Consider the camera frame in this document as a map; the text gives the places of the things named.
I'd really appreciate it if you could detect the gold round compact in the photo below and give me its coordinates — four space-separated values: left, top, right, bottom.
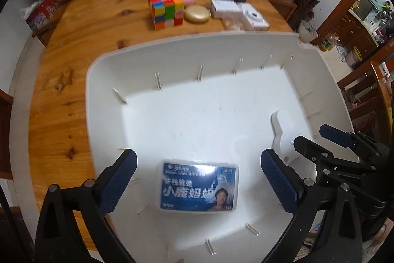
184 4 211 24

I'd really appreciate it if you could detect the wooden TV cabinet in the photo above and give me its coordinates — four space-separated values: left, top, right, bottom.
252 0 297 24

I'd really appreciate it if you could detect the clear plastic packet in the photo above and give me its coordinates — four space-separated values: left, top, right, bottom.
223 19 247 32

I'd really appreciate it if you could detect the wooden chair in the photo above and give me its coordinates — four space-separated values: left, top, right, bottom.
337 61 394 140

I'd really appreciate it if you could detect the dark patterned bin red rim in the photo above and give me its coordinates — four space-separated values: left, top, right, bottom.
292 0 321 31

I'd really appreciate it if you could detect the white plastic storage bin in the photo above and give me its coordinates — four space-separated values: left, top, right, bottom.
85 32 356 263

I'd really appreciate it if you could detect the clear box with blue label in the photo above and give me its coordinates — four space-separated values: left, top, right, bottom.
159 160 241 212

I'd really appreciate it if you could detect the colourful puzzle cube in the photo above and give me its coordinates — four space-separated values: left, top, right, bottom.
147 0 185 30

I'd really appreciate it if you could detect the wooden kitchen cabinet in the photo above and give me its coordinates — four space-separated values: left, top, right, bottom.
317 0 394 62

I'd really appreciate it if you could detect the white box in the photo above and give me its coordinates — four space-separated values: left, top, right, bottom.
211 0 244 18

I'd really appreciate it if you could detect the white toy camera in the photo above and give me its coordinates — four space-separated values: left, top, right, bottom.
237 3 271 31

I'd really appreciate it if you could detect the white plastic gadget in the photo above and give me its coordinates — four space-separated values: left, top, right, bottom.
270 110 305 165

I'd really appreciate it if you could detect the white waste bucket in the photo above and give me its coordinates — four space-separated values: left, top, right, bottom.
298 20 319 44

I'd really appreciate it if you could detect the red printed box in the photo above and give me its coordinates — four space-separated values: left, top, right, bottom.
25 0 60 32

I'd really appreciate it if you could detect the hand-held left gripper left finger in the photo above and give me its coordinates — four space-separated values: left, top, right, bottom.
35 148 138 263

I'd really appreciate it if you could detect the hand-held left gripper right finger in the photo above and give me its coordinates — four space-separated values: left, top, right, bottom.
260 148 364 263

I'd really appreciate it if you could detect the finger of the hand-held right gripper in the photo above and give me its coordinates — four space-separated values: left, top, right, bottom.
292 135 361 165
319 124 387 156

